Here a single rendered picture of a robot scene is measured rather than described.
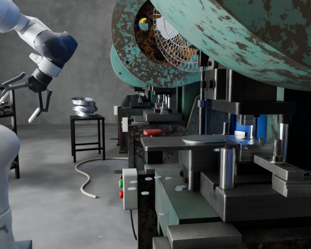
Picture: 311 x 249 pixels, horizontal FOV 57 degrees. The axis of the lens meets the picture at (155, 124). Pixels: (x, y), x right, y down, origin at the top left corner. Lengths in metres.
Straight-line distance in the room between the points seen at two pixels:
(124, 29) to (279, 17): 1.82
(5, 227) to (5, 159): 0.21
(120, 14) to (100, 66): 5.29
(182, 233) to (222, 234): 0.08
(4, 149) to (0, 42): 7.17
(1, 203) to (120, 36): 1.51
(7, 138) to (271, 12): 0.64
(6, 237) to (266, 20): 0.82
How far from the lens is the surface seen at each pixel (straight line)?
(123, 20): 2.14
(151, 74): 2.10
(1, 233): 0.92
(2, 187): 0.88
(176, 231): 0.61
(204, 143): 0.76
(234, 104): 0.75
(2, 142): 0.78
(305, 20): 0.37
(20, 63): 7.72
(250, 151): 0.80
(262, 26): 0.35
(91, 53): 7.44
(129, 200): 1.05
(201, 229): 0.63
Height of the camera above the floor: 0.93
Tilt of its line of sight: 8 degrees down
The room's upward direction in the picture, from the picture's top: straight up
